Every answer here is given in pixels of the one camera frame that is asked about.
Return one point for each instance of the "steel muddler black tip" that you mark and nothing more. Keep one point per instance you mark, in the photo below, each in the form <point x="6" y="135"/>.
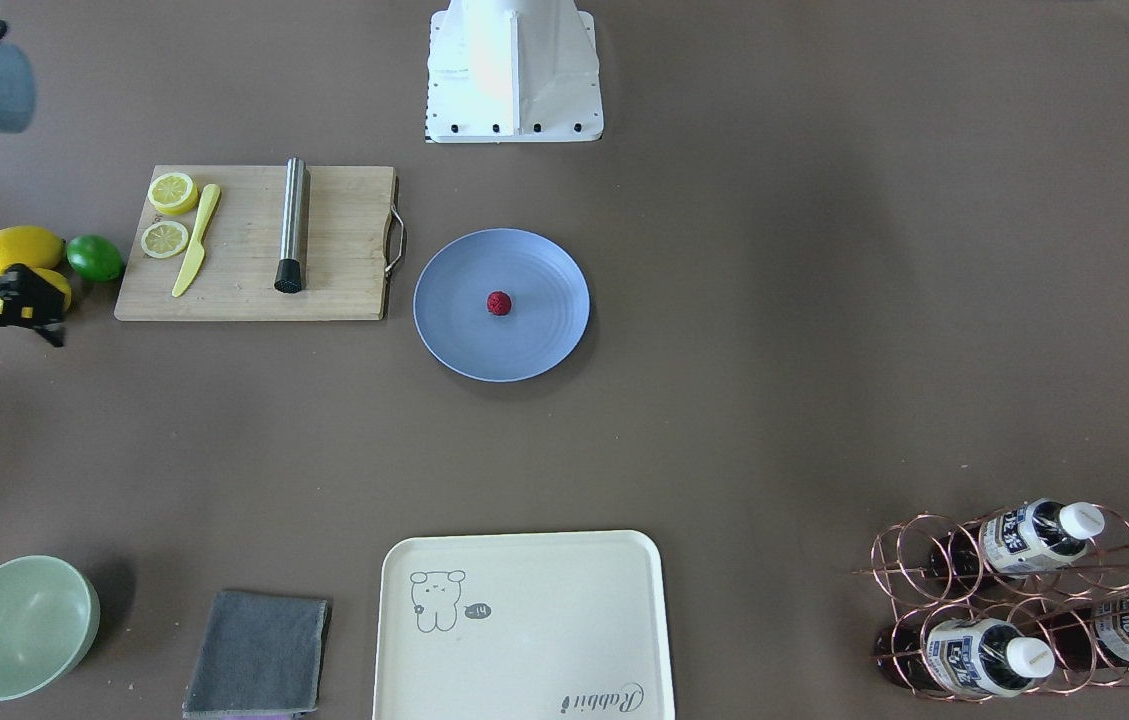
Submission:
<point x="290" y="271"/>

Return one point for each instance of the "lemon slice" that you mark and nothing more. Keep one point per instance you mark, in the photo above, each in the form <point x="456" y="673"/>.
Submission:
<point x="164" y="239"/>
<point x="173" y="194"/>

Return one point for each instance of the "copper wire bottle rack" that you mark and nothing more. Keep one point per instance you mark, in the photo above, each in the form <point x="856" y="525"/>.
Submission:
<point x="912" y="564"/>

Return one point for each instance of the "blue plate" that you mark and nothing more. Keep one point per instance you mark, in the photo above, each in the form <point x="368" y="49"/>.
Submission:
<point x="551" y="298"/>

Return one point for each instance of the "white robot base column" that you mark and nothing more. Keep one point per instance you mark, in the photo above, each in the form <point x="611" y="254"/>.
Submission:
<point x="513" y="72"/>

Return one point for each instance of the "green bowl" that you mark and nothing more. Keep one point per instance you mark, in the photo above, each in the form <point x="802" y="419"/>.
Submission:
<point x="49" y="617"/>

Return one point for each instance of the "green lime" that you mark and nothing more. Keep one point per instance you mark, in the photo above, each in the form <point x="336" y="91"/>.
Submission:
<point x="94" y="258"/>

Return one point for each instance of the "tea bottle one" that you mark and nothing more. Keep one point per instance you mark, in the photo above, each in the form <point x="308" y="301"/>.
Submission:
<point x="963" y="659"/>

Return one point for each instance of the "red strawberry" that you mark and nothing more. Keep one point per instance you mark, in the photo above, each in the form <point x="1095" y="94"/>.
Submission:
<point x="499" y="303"/>

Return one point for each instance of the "tea bottle two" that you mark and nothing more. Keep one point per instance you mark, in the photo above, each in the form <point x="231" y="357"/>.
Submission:
<point x="1007" y="548"/>

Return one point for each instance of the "lemon slice upper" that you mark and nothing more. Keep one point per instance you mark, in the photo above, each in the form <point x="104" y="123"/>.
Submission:
<point x="173" y="194"/>

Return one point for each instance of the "cream rabbit tray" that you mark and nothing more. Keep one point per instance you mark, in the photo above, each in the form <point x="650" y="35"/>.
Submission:
<point x="563" y="625"/>

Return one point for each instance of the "yellow plastic knife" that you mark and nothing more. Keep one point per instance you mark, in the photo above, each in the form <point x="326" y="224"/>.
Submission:
<point x="195" y="252"/>

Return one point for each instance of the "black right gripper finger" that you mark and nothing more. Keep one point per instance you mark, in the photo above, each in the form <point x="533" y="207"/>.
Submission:
<point x="52" y="331"/>

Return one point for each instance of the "lemon slice lower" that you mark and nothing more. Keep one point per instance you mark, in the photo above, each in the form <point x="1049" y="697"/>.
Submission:
<point x="164" y="239"/>

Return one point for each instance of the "yellow lemon near bowl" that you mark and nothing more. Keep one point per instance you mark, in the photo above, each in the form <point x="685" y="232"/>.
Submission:
<point x="30" y="245"/>

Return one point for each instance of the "yellow lemon far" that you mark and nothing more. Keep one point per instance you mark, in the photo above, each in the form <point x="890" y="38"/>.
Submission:
<point x="59" y="282"/>

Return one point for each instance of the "grey folded cloth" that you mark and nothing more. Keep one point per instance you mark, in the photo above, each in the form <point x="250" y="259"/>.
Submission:
<point x="261" y="656"/>

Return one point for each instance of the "wooden cutting board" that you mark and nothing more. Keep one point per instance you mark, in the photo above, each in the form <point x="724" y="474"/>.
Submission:
<point x="352" y="241"/>

